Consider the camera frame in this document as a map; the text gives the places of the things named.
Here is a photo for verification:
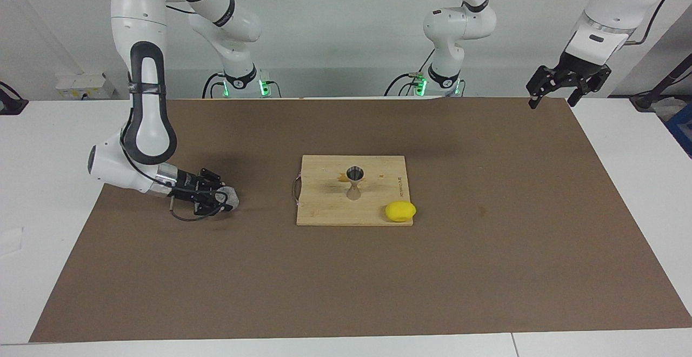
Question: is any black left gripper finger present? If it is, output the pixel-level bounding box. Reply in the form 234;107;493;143
568;76;601;107
527;65;560;110

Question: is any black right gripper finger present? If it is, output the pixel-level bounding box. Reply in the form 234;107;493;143
200;170;228;190
195;194;233;217

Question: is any metal jigger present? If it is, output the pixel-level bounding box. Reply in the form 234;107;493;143
346;166;364;202

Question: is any black tripod stand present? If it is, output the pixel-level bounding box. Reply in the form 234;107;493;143
630;54;692;111

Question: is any brown table mat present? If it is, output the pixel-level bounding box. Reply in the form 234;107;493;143
30;97;692;343

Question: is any wooden cutting board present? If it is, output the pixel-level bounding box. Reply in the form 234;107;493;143
292;155;414;227

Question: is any white power strip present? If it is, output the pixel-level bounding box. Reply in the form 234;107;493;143
56;73;115;100

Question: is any white tape patch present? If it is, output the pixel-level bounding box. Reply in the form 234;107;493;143
0;227;25;256

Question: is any yellow lemon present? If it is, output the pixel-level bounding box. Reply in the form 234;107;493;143
385;201;417;222

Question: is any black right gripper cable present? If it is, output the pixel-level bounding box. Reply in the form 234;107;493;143
119;73;230;222

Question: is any black base cable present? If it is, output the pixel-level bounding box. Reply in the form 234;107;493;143
203;72;225;98
384;49;436;97

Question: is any black clamp mount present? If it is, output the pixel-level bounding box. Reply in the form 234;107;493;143
0;81;29;115

